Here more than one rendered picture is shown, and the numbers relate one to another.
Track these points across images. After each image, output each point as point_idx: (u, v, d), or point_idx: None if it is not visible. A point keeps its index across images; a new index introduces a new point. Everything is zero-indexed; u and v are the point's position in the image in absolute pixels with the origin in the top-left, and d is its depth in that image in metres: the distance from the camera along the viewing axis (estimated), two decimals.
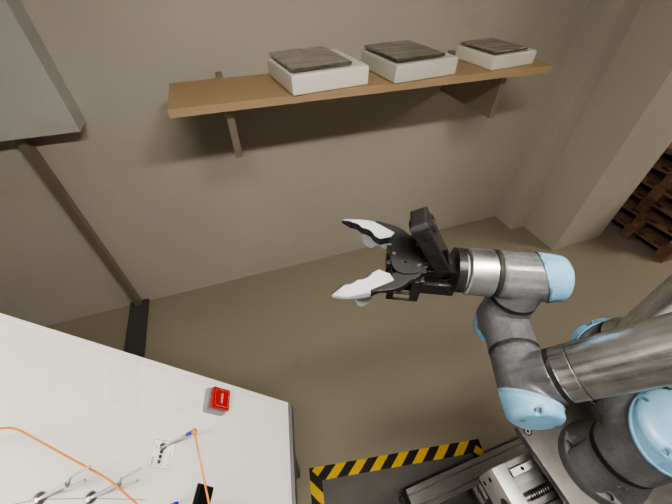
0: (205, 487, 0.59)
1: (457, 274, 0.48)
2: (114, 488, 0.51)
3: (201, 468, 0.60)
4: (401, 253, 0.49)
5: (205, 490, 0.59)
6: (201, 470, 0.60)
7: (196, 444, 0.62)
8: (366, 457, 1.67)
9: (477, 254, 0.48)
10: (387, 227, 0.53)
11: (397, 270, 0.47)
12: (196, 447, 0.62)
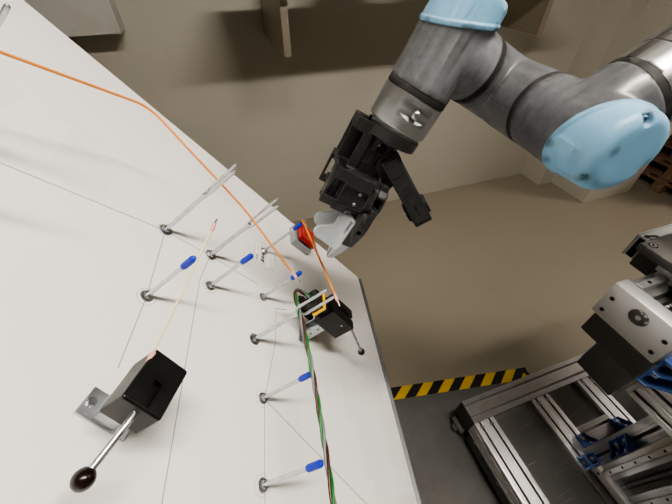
0: (324, 269, 0.54)
1: None
2: (243, 231, 0.45)
3: (317, 253, 0.55)
4: None
5: (324, 271, 0.53)
6: (317, 254, 0.55)
7: (308, 232, 0.56)
8: (411, 383, 1.61)
9: (425, 134, 0.40)
10: (359, 235, 0.45)
11: None
12: (308, 235, 0.56)
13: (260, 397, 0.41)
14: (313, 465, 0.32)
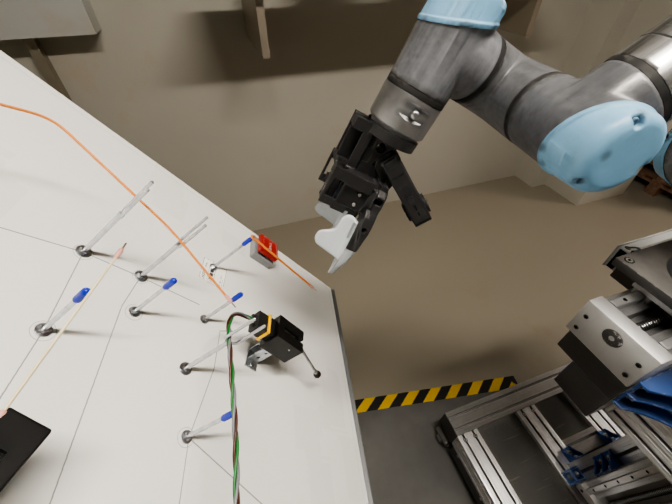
0: (293, 271, 0.59)
1: None
2: (172, 251, 0.42)
3: (281, 260, 0.57)
4: None
5: (294, 272, 0.59)
6: (282, 262, 0.57)
7: (263, 246, 0.55)
8: (396, 392, 1.58)
9: (425, 133, 0.40)
10: (363, 236, 0.43)
11: None
12: (265, 248, 0.55)
13: (183, 436, 0.38)
14: None
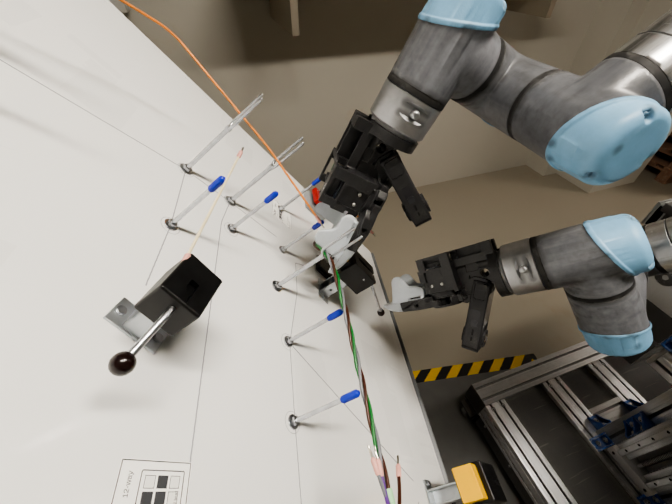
0: (356, 214, 0.61)
1: None
2: (265, 173, 0.44)
3: None
4: None
5: (357, 215, 0.61)
6: None
7: None
8: (419, 369, 1.60)
9: (425, 133, 0.40)
10: (363, 236, 0.43)
11: None
12: None
13: (286, 340, 0.40)
14: (349, 395, 0.31)
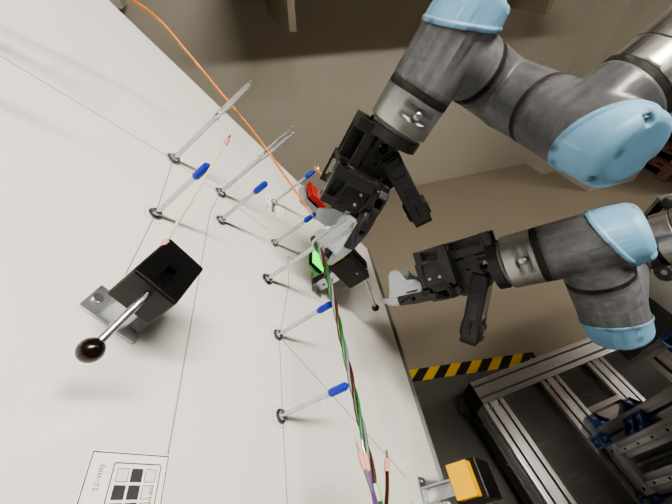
0: None
1: None
2: (255, 164, 0.43)
3: None
4: None
5: None
6: None
7: None
8: (417, 367, 1.59)
9: (427, 135, 0.40)
10: (361, 236, 0.44)
11: None
12: None
13: (275, 333, 0.39)
14: (337, 388, 0.30)
